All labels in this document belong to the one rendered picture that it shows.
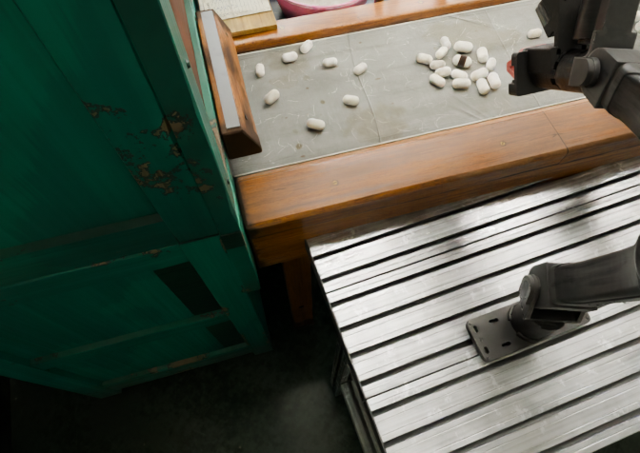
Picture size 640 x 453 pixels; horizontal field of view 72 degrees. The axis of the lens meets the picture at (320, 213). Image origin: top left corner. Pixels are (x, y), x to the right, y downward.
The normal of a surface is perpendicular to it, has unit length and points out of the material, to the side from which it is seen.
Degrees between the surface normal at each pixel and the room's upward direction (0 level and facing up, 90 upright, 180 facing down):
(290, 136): 0
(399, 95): 0
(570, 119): 0
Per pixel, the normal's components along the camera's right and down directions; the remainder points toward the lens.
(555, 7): -0.96, 0.23
